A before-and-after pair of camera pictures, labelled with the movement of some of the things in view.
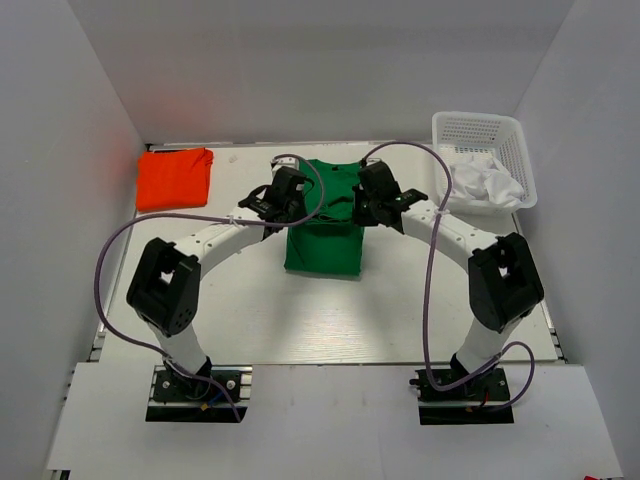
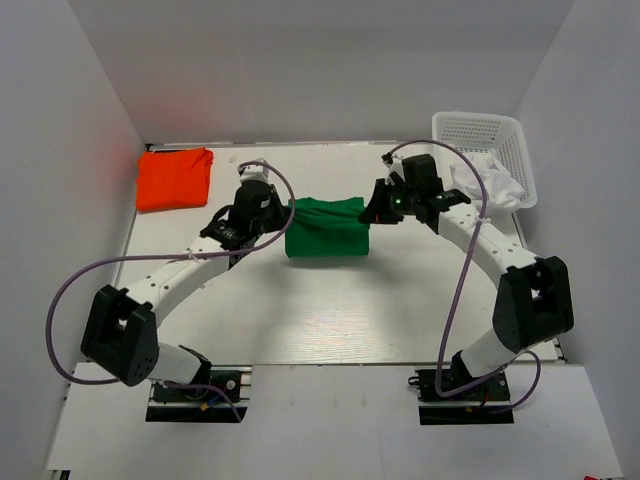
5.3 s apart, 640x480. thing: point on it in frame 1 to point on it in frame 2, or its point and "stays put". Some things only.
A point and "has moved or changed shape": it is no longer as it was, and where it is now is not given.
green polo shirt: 332,243 has moved or changed shape
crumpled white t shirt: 485,180 stays put
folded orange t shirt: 172,179 stays put
